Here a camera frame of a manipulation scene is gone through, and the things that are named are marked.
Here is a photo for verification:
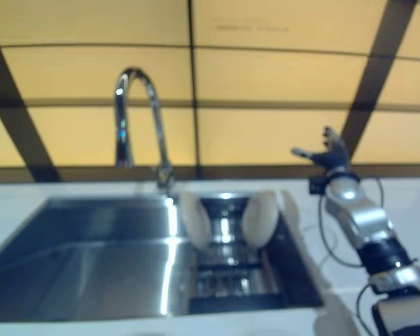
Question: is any dark robot right hand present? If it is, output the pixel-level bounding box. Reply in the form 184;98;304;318
291;126;351;172

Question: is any white ceramic plate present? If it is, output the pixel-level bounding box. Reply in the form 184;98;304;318
241;190;279;249
178;190;211;249

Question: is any dark metal sink drying rack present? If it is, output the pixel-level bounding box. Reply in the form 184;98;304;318
188;195;284;312

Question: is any chrome gooseneck faucet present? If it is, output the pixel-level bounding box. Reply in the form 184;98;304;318
112;66;178;197

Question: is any stainless steel sink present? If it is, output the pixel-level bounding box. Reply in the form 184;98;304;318
0;190;325;323

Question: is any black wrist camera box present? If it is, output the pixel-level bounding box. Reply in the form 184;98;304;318
309;178;326;195

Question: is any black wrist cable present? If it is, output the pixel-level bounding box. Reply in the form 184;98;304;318
316;174;420;336

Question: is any dark window frame grid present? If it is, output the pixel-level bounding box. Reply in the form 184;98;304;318
0;0;420;185

